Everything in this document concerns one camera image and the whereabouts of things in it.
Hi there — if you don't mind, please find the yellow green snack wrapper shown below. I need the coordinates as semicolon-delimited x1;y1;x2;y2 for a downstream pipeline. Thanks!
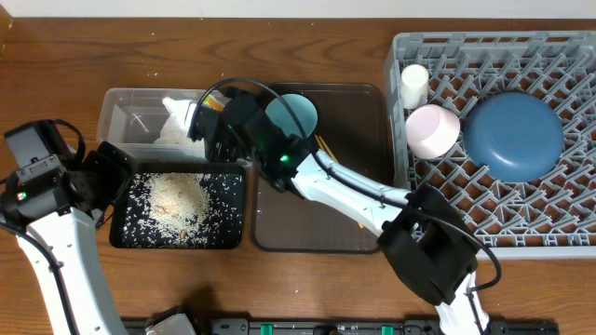
201;95;224;112

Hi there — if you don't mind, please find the white napkin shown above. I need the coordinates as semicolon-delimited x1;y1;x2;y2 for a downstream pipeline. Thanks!
154;97;204;147

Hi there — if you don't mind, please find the light blue small bowl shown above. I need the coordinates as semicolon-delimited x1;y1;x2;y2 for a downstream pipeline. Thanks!
265;94;318;138

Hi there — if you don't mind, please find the pile of rice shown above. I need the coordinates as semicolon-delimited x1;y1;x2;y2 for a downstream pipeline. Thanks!
123;171;244;248

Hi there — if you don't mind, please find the wooden chopstick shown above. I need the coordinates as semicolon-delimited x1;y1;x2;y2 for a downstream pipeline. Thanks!
315;135;326;151
319;136;337;162

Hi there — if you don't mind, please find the cream cup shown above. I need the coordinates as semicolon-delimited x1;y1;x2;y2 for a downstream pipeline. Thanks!
400;64;429;109

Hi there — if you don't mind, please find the grey dishwasher rack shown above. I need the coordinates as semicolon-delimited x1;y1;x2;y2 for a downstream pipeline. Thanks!
384;31;595;260

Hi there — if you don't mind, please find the dark blue plate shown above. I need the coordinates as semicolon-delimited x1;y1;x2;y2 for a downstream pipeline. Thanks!
463;92;564;182

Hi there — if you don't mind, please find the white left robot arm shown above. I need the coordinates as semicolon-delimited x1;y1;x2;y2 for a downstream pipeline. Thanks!
1;141;135;334

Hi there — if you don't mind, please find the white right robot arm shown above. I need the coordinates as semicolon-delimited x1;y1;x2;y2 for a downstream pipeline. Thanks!
184;100;490;334

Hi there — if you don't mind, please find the clear plastic bin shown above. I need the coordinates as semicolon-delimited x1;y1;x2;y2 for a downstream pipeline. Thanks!
97;87;207;162

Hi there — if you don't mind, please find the black tray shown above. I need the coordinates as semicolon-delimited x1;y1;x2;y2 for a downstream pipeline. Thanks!
108;162;247;250

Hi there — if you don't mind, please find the brown serving tray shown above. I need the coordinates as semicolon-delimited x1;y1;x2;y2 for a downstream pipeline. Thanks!
251;83;392;255

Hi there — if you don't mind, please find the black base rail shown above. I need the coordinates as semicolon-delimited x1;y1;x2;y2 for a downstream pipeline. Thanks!
123;316;560;335

